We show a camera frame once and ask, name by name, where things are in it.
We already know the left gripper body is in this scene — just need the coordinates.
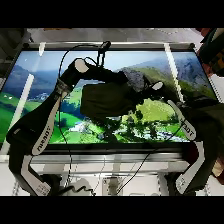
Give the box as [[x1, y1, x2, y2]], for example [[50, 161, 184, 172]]
[[105, 69, 130, 85]]

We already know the dark green garment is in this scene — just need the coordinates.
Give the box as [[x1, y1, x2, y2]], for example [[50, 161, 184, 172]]
[[79, 81, 143, 120]]

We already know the coiled black cable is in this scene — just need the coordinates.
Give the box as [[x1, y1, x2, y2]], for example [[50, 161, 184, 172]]
[[58, 184, 97, 197]]

